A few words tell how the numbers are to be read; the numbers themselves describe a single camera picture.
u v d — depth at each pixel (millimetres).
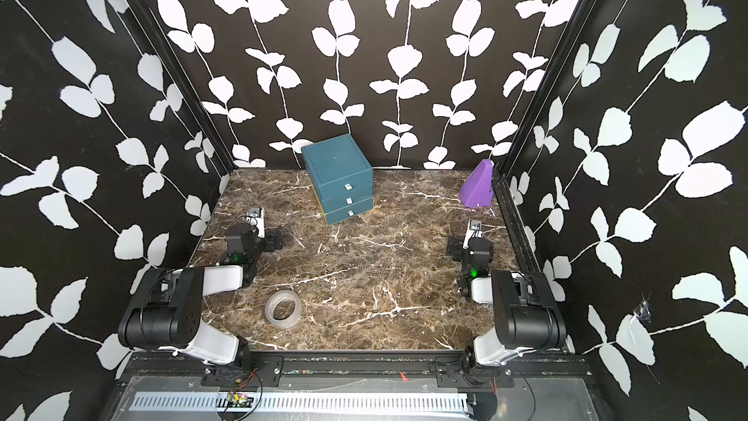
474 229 813
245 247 730
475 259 714
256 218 817
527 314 454
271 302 825
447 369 744
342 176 882
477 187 1022
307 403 701
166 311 452
